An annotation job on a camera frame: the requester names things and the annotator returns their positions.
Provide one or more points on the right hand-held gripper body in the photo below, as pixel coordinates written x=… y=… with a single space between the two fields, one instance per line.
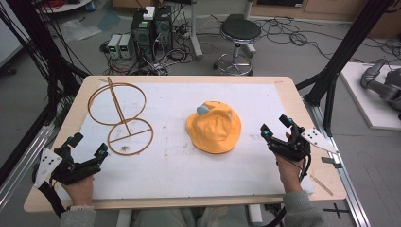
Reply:
x=291 y=147

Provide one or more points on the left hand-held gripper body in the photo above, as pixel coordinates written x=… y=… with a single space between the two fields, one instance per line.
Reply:
x=67 y=171

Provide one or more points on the yellow bucket hat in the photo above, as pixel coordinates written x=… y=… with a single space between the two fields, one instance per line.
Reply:
x=214 y=129

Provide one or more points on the person's left hand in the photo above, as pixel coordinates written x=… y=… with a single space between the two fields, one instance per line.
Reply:
x=80 y=192

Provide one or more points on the person's right hand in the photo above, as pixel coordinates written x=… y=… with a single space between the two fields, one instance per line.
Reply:
x=289 y=175

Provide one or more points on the wooden table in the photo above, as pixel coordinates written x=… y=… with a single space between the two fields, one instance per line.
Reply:
x=293 y=94

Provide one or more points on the thin wooden stick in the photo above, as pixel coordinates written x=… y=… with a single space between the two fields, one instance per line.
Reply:
x=321 y=185

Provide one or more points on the white board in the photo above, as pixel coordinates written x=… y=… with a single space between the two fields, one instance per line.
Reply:
x=362 y=104

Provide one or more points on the grey bench power supply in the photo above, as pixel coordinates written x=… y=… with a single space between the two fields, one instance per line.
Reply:
x=126 y=45
x=113 y=45

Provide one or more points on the black round stool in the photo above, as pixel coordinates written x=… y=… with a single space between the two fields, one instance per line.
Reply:
x=240 y=31

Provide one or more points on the person's legs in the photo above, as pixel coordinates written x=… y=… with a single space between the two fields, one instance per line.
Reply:
x=189 y=218

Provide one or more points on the clear plastic sheet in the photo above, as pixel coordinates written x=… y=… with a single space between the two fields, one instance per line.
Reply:
x=78 y=30

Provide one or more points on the grey table leg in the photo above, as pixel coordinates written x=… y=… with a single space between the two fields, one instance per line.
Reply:
x=196 y=34

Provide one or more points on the black computer tower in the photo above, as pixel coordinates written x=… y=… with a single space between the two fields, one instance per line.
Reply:
x=163 y=28
x=142 y=34

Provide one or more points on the white cabinet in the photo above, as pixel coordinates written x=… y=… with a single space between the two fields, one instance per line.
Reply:
x=9 y=34

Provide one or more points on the blue tape roll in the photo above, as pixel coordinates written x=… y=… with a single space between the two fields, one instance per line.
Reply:
x=91 y=6

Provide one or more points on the round white table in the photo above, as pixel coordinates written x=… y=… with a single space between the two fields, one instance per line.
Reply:
x=63 y=5

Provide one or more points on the small white box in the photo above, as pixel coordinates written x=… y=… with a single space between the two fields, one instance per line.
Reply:
x=149 y=12

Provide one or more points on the small metal bracket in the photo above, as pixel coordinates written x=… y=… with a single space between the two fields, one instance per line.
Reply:
x=331 y=161

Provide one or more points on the aluminium rail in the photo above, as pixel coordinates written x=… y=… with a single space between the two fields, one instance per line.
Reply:
x=350 y=189
x=22 y=167

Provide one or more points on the black metal frame stand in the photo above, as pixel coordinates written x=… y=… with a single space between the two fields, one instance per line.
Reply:
x=44 y=47
x=343 y=50

